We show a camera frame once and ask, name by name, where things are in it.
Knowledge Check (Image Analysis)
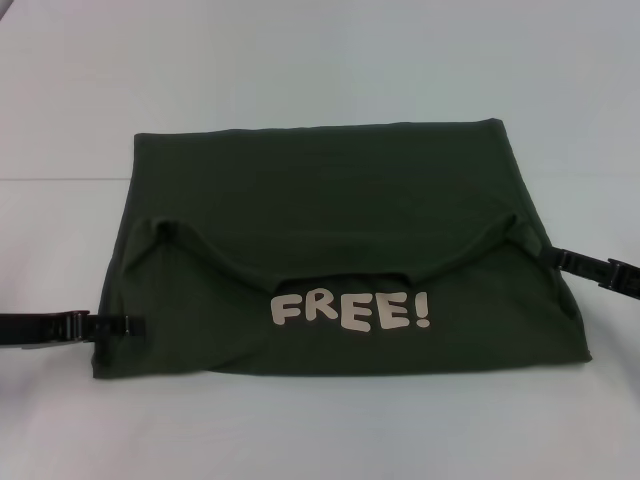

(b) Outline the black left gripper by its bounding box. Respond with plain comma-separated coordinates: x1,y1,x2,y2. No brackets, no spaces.
0,309,147,349

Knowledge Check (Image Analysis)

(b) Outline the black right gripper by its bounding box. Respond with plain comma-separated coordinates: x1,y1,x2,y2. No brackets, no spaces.
538,244,640,302

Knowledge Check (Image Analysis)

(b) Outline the dark green t-shirt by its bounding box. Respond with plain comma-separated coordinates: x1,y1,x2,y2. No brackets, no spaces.
90,117,594,384

